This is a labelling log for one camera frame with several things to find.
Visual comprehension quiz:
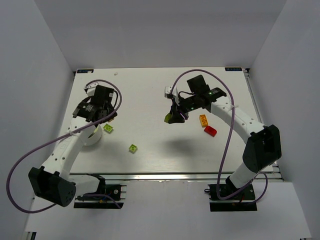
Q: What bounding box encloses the orange long lego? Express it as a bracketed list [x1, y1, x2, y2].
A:
[199, 114, 209, 128]

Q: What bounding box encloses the lime lego table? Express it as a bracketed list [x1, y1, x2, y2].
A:
[128, 144, 138, 154]

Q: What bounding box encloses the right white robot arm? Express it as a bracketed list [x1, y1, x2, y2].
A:
[164, 75, 282, 198]

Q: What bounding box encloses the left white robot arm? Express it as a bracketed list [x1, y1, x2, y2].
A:
[28, 84, 117, 207]

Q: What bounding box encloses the white round divided container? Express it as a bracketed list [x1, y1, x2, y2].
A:
[84, 125, 102, 147]

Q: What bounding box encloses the red sloped lego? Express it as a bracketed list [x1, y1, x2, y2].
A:
[204, 125, 217, 137]

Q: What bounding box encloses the right blue table label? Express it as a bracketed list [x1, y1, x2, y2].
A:
[224, 67, 243, 72]

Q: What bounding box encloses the blue table label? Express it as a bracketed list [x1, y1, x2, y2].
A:
[76, 69, 94, 74]
[224, 67, 243, 72]

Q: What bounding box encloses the left blue table label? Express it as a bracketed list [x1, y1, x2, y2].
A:
[76, 69, 94, 74]

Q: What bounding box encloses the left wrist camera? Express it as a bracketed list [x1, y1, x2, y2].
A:
[84, 82, 99, 97]

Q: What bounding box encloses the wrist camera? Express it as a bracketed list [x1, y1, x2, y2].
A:
[164, 86, 179, 105]
[84, 82, 99, 97]

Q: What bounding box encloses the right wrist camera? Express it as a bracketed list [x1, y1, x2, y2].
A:
[164, 86, 179, 105]

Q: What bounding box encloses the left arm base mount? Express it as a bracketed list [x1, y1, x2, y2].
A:
[72, 174, 127, 210]

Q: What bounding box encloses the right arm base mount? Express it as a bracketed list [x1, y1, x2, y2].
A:
[204, 184, 258, 212]

